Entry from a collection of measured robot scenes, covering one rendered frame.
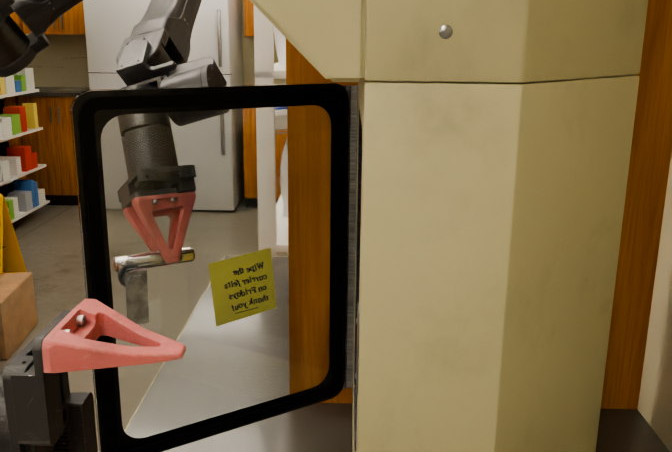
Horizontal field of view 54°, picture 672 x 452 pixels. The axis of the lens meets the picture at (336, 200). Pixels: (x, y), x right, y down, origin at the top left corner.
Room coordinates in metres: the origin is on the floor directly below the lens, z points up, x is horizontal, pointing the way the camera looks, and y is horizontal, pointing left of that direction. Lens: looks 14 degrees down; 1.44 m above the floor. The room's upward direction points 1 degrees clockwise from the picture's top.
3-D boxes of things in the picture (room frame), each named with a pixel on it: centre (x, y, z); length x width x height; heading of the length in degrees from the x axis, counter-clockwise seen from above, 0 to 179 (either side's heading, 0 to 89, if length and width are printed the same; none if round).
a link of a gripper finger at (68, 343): (0.39, 0.14, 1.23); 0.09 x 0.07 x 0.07; 89
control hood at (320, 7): (0.63, 0.04, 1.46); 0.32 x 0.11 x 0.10; 179
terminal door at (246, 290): (0.70, 0.12, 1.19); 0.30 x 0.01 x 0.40; 122
